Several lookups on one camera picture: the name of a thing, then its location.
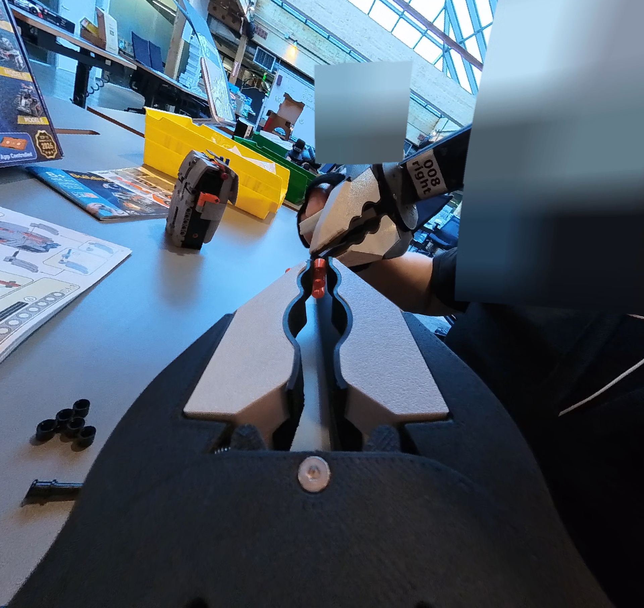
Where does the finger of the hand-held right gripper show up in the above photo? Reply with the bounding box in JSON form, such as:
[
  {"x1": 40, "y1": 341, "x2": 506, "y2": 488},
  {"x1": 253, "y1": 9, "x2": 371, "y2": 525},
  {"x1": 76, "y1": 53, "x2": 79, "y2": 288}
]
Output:
[
  {"x1": 308, "y1": 165, "x2": 392, "y2": 257},
  {"x1": 322, "y1": 210, "x2": 412, "y2": 268}
]

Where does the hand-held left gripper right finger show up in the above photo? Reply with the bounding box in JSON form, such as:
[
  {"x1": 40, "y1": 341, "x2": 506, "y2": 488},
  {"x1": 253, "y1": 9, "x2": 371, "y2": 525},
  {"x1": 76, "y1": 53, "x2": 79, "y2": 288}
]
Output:
[{"x1": 329, "y1": 257, "x2": 450, "y2": 450}]

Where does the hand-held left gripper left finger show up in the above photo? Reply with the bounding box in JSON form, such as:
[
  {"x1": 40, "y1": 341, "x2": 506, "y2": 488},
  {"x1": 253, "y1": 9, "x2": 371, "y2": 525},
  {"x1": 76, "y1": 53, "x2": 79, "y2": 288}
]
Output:
[{"x1": 183, "y1": 260, "x2": 308, "y2": 450}]

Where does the person's right forearm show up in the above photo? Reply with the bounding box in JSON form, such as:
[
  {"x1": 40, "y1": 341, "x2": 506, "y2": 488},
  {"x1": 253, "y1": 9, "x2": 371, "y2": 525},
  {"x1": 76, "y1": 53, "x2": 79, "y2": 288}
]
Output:
[{"x1": 352, "y1": 252, "x2": 459, "y2": 317}]

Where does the grey desk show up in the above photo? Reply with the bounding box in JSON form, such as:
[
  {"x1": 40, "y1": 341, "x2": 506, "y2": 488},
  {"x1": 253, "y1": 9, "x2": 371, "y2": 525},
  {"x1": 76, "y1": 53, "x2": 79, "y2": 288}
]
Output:
[{"x1": 0, "y1": 96, "x2": 323, "y2": 594}]

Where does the person's right hand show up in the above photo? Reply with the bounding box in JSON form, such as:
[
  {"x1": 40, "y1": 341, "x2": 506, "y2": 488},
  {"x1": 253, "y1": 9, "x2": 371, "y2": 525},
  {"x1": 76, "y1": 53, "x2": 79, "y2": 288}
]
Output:
[{"x1": 301, "y1": 185, "x2": 335, "y2": 226}]

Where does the green plastic bin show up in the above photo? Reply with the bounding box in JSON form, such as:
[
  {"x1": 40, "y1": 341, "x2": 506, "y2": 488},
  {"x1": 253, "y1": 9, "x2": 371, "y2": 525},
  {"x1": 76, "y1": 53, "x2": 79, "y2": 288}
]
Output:
[{"x1": 232, "y1": 132, "x2": 319, "y2": 205}]

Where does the brown cardboard stand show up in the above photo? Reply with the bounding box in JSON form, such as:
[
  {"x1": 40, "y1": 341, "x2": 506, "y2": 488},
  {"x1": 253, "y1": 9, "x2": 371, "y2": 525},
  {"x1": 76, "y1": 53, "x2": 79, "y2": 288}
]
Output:
[{"x1": 264, "y1": 92, "x2": 305, "y2": 141}]

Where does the whiteboard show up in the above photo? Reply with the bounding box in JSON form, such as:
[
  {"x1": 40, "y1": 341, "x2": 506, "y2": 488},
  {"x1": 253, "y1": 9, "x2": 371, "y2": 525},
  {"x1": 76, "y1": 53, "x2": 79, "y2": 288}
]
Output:
[{"x1": 257, "y1": 65, "x2": 315, "y2": 138}]

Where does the grey toy brick assembly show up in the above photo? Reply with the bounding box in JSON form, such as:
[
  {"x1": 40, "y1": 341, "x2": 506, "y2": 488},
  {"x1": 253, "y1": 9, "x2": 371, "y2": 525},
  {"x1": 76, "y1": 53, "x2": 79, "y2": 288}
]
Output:
[{"x1": 165, "y1": 149, "x2": 239, "y2": 251}]

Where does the leaning printed board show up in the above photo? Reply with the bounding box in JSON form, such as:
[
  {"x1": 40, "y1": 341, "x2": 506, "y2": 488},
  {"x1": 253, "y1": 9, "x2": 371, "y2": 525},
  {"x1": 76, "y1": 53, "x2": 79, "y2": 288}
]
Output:
[{"x1": 200, "y1": 57, "x2": 237, "y2": 126}]

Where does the black five-hole connector brick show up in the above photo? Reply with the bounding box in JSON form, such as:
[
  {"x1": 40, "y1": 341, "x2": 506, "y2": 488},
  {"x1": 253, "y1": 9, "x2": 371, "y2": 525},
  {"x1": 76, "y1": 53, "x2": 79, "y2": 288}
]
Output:
[{"x1": 35, "y1": 399, "x2": 97, "y2": 449}]

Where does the yellow plastic bin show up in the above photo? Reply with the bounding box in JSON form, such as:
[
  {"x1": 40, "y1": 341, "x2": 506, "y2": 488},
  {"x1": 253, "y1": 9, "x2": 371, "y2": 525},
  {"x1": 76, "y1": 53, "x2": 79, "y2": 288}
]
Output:
[{"x1": 143, "y1": 106, "x2": 291, "y2": 220}]

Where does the open instruction booklet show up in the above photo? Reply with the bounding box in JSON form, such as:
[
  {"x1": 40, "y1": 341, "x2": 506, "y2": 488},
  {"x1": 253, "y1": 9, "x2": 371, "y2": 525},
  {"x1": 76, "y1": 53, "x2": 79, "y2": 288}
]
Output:
[{"x1": 0, "y1": 207, "x2": 132, "y2": 362}]

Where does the closed blue building manual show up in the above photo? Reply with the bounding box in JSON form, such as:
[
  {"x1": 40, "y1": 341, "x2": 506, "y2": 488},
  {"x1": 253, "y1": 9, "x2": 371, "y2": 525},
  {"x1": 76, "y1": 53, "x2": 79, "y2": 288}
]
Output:
[{"x1": 25, "y1": 165, "x2": 174, "y2": 221}]

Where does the black long axle pin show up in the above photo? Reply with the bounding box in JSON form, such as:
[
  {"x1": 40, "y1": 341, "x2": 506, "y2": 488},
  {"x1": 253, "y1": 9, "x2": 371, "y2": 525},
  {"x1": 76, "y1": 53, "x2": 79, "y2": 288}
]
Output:
[{"x1": 21, "y1": 478, "x2": 84, "y2": 507}]

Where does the open cardboard box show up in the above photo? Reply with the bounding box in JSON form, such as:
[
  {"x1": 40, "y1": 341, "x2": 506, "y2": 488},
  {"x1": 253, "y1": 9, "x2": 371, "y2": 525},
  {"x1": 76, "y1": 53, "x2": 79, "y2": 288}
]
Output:
[{"x1": 80, "y1": 7, "x2": 119, "y2": 53}]

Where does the wooden background table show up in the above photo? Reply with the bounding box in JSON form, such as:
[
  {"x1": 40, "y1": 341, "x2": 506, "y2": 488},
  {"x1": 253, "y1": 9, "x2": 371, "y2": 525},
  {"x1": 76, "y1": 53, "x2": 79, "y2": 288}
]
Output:
[{"x1": 10, "y1": 7, "x2": 137, "y2": 108}]

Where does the blue robot kit box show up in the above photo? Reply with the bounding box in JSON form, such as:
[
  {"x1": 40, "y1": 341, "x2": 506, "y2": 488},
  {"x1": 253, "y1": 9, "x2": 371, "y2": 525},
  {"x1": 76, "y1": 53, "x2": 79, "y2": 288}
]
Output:
[{"x1": 0, "y1": 0, "x2": 64, "y2": 168}]

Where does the toy car display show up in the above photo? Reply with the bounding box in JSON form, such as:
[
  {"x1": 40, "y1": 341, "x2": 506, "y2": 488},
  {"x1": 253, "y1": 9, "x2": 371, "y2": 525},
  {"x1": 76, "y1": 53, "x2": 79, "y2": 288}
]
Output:
[{"x1": 0, "y1": 0, "x2": 76, "y2": 33}]

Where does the thin white cable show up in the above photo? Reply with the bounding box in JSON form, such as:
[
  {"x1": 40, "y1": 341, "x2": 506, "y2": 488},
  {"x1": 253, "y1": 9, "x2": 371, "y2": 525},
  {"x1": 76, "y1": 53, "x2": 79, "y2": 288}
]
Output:
[{"x1": 557, "y1": 367, "x2": 644, "y2": 416}]

